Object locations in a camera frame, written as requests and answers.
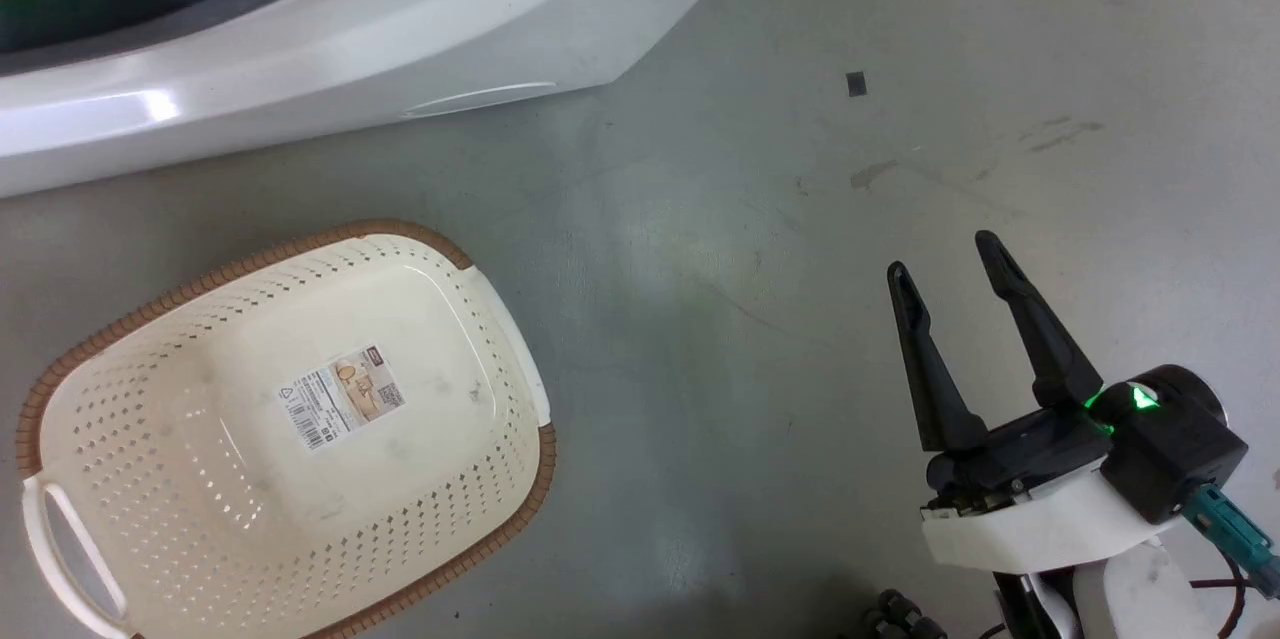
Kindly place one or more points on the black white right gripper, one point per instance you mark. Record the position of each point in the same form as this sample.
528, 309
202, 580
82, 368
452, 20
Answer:
1040, 509

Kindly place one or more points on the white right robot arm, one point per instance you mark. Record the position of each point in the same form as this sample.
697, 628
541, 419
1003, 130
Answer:
1130, 599

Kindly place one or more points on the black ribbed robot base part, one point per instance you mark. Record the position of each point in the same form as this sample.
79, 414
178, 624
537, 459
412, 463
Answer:
905, 616

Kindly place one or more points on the white washing machine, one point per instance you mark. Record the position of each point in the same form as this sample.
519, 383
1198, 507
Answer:
430, 29

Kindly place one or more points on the cream laundry basket brown rim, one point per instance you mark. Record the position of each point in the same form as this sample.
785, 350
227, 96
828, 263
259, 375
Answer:
200, 479

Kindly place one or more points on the small black floor tape mark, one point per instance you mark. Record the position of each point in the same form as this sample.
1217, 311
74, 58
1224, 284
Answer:
856, 84

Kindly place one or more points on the printed label sticker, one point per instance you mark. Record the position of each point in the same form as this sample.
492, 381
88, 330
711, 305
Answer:
342, 397

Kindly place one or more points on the black camera box green light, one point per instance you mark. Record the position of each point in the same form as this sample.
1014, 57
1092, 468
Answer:
1180, 444

